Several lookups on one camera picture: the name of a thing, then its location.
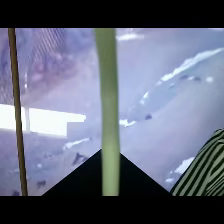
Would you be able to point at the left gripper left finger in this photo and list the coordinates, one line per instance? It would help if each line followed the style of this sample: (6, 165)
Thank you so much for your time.
(87, 180)

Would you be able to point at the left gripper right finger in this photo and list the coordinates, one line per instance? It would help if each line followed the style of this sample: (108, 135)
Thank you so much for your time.
(135, 181)

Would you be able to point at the pale green clothes hanger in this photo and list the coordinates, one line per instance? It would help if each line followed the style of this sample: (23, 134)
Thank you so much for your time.
(109, 100)

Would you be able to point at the green black striped garment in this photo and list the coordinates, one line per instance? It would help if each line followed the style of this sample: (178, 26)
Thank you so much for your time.
(205, 170)

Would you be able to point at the thin brown rod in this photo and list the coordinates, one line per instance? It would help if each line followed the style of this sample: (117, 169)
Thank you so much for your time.
(17, 110)

